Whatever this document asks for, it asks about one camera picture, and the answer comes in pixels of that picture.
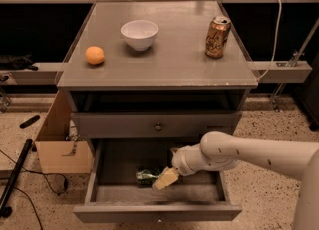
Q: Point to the green soda can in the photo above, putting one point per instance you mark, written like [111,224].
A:
[146,176]

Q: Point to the white ceramic bowl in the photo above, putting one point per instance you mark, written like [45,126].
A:
[139,34]

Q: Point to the orange fruit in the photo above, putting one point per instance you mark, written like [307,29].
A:
[95,55]

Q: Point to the open grey middle drawer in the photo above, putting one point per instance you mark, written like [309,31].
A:
[115,196]

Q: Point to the black cloth on rail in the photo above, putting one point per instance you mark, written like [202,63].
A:
[21,62]

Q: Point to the closed grey top drawer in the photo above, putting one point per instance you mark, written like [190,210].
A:
[154,125]

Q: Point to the gold soda can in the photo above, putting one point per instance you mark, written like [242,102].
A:
[217,36]

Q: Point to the cardboard box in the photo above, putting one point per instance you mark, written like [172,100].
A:
[57,152]

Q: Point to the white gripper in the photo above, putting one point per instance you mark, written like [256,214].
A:
[181,163]

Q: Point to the grey wooden drawer cabinet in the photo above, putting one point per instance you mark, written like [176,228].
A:
[173,75]

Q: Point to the black pole on floor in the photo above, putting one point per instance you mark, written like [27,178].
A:
[5,210]

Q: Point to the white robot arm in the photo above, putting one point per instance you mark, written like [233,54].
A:
[220,151]

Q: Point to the black marker on floor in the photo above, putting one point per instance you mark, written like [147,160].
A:
[29,122]

